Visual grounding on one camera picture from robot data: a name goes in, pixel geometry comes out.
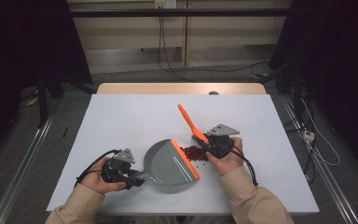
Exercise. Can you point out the white power adapter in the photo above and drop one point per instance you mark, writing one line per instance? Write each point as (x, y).
(308, 135)

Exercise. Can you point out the black curtain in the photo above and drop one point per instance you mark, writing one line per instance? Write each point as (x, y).
(338, 62)
(18, 46)

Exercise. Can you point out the aluminium floor rail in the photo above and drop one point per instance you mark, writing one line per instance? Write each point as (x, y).
(326, 177)
(21, 171)

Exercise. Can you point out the black horizontal bar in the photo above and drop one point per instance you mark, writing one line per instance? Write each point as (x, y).
(180, 12)

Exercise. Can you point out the black metal stand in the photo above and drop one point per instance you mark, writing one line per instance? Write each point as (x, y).
(297, 93)
(42, 99)

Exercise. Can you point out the wooden table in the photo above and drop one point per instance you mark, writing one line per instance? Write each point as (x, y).
(167, 88)

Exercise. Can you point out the white wall socket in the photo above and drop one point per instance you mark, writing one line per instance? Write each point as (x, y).
(165, 3)

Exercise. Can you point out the white table board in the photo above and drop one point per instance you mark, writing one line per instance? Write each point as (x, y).
(121, 118)

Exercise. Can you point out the small black stick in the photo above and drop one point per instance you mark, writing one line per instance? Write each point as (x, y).
(65, 132)

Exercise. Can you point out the person's right hand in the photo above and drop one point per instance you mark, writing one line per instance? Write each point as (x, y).
(230, 161)

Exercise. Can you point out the grey dustpan with orange edge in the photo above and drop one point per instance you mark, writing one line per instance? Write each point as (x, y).
(167, 165)

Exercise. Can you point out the red beans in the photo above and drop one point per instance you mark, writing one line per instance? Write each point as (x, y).
(195, 153)

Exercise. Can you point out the person's left hand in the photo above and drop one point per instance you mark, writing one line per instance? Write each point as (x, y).
(96, 180)

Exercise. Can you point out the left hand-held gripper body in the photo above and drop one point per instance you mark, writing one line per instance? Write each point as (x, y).
(124, 156)

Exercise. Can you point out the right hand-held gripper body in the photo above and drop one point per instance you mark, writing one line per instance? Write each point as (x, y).
(222, 130)

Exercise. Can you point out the dark table grommet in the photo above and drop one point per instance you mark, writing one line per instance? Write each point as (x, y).
(213, 93)

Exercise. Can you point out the orange brush with grey bristles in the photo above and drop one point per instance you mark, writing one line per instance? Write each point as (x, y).
(189, 121)

